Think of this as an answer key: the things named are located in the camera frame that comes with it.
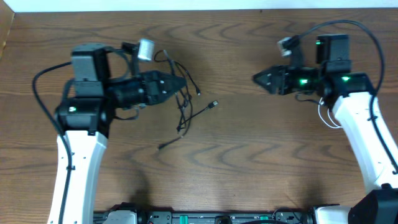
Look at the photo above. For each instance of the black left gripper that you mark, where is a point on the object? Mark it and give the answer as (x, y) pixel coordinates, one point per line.
(150, 88)

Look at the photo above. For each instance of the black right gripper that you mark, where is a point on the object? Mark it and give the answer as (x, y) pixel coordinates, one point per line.
(284, 80)

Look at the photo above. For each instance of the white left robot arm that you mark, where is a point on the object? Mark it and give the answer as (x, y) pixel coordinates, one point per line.
(106, 79)

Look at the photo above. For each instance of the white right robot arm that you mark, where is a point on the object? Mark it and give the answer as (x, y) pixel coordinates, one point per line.
(349, 98)

